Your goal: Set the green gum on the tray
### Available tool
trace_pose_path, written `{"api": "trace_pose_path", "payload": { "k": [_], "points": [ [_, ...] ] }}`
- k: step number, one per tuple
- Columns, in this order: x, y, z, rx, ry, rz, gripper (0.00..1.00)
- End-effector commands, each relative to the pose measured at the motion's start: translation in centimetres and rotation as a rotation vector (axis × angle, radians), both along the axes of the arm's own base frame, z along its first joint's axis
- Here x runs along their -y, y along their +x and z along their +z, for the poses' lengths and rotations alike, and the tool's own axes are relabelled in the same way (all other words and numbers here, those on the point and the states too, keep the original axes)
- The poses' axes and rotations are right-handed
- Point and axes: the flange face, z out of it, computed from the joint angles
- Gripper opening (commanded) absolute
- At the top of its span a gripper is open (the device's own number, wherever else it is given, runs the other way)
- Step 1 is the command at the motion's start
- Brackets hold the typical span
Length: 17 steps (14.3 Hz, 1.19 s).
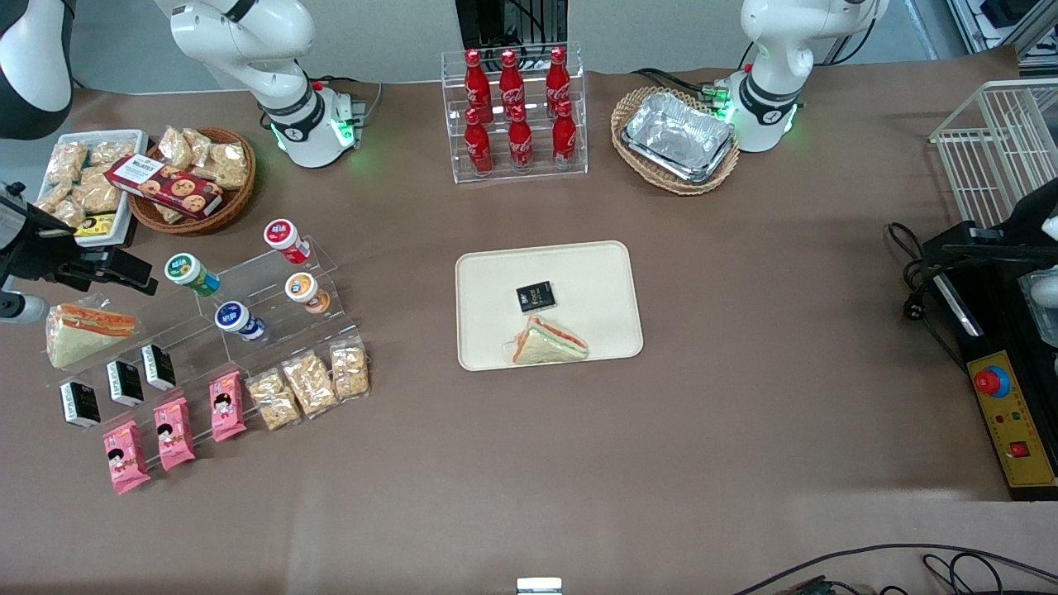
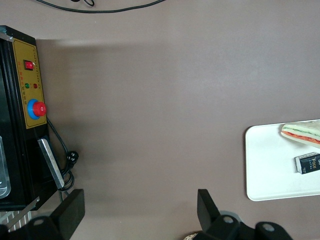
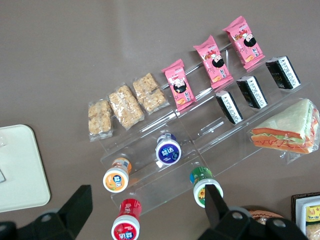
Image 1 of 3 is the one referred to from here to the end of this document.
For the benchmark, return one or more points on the beige plastic tray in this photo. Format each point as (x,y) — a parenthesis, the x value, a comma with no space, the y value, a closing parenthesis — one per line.
(496,281)

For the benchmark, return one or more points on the black white carton box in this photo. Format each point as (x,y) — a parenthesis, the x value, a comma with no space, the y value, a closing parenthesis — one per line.
(158,366)
(126,382)
(80,403)

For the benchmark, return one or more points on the light wicker basket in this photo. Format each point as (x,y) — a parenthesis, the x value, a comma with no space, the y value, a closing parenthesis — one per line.
(632,107)

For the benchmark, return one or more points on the red gum jar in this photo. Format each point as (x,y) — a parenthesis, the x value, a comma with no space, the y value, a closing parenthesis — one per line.
(287,240)

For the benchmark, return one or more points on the small wrapped triangle sandwich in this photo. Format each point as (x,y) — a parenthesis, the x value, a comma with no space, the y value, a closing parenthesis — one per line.
(550,343)

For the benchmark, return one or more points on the clear acrylic bottle rack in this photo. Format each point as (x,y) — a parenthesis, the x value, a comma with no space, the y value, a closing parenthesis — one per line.
(579,124)

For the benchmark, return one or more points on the red cookie box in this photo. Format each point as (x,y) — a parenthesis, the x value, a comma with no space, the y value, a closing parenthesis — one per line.
(165,183)

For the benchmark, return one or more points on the white rectangular bin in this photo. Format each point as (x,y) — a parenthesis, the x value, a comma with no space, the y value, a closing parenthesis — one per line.
(124,140)

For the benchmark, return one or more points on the metal frame structure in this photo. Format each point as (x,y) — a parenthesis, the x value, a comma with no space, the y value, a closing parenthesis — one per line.
(1008,25)

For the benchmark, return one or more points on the large wrapped triangle sandwich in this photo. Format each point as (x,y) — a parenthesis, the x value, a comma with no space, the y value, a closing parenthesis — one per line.
(83,335)

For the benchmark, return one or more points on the dark wicker basket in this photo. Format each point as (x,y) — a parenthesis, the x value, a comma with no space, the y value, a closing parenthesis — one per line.
(235,202)

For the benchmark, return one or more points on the clear acrylic snack step shelf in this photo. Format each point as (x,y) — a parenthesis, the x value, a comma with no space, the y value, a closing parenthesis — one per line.
(165,330)

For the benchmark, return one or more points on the yellow black small box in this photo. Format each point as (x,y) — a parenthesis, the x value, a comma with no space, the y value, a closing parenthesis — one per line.
(96,225)

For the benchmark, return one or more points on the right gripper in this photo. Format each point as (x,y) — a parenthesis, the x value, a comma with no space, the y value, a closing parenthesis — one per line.
(39,253)

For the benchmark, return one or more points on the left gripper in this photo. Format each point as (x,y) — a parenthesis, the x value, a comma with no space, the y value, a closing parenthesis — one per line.
(1027,221)

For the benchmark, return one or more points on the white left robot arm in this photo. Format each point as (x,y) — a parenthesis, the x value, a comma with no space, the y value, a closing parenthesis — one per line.
(777,91)

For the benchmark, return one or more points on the clear acrylic gum step shelf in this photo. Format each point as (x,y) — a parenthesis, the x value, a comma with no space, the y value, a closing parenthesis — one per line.
(273,281)

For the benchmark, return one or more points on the black yellow emergency stop box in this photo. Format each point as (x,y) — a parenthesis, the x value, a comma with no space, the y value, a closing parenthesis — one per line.
(1012,421)

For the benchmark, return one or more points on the dark equipment rack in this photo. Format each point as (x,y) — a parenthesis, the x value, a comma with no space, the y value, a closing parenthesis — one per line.
(496,21)

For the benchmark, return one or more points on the red cola bottle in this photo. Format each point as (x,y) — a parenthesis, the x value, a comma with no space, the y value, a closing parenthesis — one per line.
(558,74)
(564,136)
(474,78)
(520,140)
(511,78)
(478,145)

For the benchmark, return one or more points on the stacked aluminium foil trays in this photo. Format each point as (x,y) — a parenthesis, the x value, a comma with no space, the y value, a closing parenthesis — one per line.
(679,136)

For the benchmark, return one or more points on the rice cracker clear packet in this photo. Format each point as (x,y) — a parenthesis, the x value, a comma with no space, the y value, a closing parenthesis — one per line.
(71,213)
(169,213)
(350,369)
(310,383)
(66,161)
(111,152)
(274,399)
(97,194)
(230,165)
(175,147)
(198,142)
(52,198)

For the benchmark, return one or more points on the blue gum jar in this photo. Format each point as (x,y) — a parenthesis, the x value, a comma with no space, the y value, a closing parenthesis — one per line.
(240,321)

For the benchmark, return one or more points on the green gum jar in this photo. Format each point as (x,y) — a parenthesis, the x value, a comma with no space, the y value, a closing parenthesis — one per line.
(192,274)

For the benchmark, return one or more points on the small white device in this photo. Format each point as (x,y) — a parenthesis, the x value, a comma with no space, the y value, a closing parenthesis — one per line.
(539,586)

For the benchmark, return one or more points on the orange gum jar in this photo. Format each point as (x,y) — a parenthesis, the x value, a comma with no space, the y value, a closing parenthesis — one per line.
(307,292)

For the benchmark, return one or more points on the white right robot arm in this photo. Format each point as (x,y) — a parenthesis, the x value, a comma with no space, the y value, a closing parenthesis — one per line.
(248,33)

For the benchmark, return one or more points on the flat black snack packet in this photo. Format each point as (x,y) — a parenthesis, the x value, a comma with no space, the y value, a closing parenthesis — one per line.
(536,296)

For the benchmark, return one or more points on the pink snack packet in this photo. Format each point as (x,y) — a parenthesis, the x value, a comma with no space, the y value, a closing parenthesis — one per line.
(126,456)
(174,432)
(226,405)

